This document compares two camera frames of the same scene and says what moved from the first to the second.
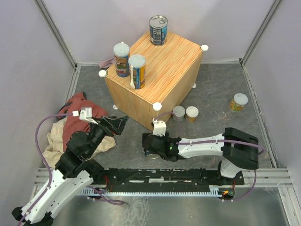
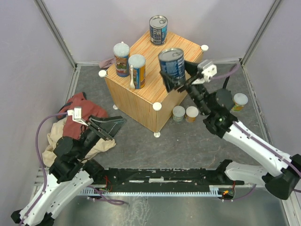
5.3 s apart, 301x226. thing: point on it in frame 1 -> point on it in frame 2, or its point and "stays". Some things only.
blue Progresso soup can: x=158 y=25 stays
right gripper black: x=166 y=138 -> x=171 y=83
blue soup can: x=151 y=156 -> x=171 y=62
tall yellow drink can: x=138 y=62 stays
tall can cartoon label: x=121 y=52 stays
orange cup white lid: x=191 y=112 stays
